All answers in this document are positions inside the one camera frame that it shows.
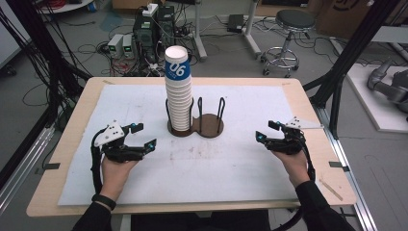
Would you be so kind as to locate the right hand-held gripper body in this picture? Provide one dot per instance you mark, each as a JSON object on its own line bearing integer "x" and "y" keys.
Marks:
{"x": 290, "y": 142}

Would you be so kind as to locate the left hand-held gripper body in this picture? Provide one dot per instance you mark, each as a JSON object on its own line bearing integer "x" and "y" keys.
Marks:
{"x": 110, "y": 134}

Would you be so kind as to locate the stack of white paper cups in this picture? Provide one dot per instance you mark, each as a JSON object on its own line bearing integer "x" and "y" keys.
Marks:
{"x": 178, "y": 96}

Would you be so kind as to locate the person's right hand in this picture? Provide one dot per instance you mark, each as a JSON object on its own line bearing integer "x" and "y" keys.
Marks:
{"x": 296, "y": 166}

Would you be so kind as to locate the person's left hand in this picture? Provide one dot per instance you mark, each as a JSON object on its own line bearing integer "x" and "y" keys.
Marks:
{"x": 114, "y": 176}

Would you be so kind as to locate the black tape strip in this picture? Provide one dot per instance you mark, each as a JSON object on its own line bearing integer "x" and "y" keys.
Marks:
{"x": 336, "y": 164}
{"x": 51, "y": 166}

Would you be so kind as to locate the white foam mat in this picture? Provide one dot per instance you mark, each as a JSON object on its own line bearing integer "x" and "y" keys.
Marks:
{"x": 224, "y": 186}

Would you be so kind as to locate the thin wooden stick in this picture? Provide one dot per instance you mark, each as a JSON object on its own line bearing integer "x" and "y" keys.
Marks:
{"x": 330, "y": 189}

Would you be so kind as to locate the black wristband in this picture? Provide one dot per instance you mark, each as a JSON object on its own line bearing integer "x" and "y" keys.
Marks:
{"x": 104, "y": 201}

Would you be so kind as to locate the grey power supply unit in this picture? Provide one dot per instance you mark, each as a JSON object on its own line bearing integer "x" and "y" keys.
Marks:
{"x": 114, "y": 45}
{"x": 128, "y": 46}

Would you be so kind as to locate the light wooden table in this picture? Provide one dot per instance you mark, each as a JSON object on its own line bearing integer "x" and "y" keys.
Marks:
{"x": 48, "y": 192}

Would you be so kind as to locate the white platform board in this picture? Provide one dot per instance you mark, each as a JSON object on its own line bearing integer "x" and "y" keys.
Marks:
{"x": 378, "y": 115}

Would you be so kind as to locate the black computer tower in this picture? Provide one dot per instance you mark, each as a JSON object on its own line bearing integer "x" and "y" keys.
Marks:
{"x": 166, "y": 25}
{"x": 146, "y": 35}

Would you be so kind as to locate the grey desk leg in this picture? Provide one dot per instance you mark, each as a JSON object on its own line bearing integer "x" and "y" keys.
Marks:
{"x": 198, "y": 35}
{"x": 250, "y": 32}

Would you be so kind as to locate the black round stool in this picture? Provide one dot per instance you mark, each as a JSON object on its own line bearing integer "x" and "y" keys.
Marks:
{"x": 295, "y": 19}

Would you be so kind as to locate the black box on floor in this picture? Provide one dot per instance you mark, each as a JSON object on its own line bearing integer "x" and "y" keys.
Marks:
{"x": 235, "y": 23}

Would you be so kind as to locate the white power strip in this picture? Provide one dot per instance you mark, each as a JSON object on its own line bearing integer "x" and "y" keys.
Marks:
{"x": 150, "y": 9}

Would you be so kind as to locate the cardboard box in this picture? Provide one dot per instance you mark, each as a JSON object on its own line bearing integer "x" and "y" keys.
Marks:
{"x": 346, "y": 16}

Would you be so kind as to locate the white round table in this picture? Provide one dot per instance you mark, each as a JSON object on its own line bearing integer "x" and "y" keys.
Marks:
{"x": 70, "y": 6}

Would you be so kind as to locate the aluminium rail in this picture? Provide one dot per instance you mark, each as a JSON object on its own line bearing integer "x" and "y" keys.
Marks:
{"x": 352, "y": 179}
{"x": 22, "y": 166}

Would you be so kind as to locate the black frame post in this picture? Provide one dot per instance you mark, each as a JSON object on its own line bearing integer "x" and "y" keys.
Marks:
{"x": 352, "y": 54}

